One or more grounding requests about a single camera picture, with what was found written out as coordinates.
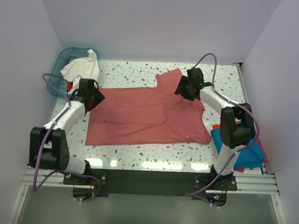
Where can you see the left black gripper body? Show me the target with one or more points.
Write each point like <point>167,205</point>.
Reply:
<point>95,89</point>

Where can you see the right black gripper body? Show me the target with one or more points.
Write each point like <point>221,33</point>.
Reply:
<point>188,92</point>

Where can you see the salmon pink t shirt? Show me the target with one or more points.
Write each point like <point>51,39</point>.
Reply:
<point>144,115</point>

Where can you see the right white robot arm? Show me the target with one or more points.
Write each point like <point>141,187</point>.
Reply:
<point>236,120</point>

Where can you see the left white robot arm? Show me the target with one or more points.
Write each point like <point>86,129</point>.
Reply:
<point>48,147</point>

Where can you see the red garment tag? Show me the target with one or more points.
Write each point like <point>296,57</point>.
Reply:
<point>69,86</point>

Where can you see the white t shirt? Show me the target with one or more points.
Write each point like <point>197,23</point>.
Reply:
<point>84,67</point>

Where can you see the teal plastic basket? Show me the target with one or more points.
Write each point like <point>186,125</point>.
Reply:
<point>64,58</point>

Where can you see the orange folded t shirt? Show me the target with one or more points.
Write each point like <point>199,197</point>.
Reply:
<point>216,126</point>

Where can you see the blue folded t shirt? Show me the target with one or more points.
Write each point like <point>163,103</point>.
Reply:
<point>217,139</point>

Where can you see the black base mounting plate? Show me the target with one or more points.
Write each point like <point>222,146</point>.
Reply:
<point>137,182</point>

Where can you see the aluminium frame rail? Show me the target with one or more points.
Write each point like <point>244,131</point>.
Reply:
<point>149,197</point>

